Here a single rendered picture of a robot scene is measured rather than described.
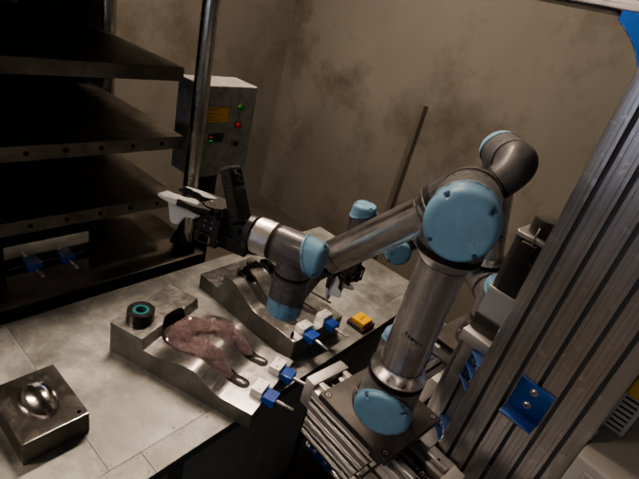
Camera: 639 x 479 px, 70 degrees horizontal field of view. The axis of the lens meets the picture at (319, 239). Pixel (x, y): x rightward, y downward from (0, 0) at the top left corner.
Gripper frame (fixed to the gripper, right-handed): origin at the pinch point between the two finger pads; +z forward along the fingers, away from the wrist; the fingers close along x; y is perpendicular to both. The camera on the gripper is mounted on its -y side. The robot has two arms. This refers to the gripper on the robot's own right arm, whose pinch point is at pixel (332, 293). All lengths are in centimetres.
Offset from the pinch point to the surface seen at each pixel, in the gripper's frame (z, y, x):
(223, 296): 16.5, -33.5, -17.7
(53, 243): 7, -78, -58
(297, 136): 26, -196, 196
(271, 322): 12.2, -9.7, -16.9
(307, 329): 9.9, 1.3, -11.2
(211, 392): 15, 1, -49
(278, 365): 12.7, 5.7, -28.7
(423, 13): -93, -103, 185
